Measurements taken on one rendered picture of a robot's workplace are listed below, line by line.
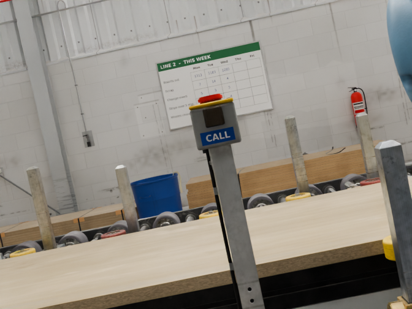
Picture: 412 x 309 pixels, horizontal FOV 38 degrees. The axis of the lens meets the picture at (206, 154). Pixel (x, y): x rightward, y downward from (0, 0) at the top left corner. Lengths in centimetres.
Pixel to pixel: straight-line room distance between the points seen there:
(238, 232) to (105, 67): 747
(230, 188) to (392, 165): 25
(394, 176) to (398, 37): 58
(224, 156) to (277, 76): 720
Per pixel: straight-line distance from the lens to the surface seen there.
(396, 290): 125
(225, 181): 94
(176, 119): 814
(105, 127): 834
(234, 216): 95
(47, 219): 214
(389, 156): 98
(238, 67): 810
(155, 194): 646
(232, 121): 92
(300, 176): 205
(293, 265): 120
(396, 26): 42
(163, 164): 821
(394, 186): 98
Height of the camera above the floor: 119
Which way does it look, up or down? 3 degrees down
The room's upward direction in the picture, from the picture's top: 12 degrees counter-clockwise
